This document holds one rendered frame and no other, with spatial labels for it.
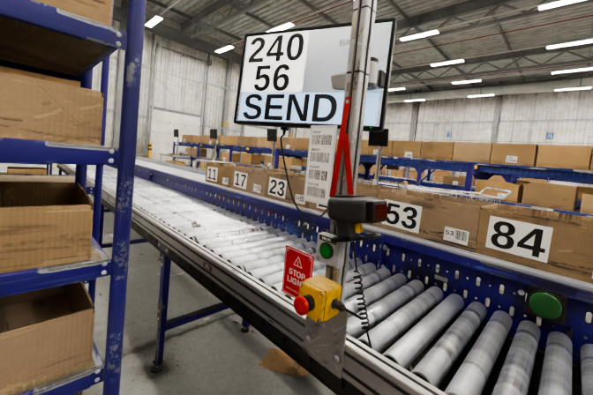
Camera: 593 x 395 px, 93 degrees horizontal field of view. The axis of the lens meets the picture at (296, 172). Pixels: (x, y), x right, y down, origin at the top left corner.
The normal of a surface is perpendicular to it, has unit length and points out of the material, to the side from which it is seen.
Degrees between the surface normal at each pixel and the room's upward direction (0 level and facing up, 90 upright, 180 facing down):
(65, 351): 91
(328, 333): 90
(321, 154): 90
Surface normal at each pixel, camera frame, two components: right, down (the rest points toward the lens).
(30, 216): 0.67, 0.11
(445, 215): -0.70, -0.02
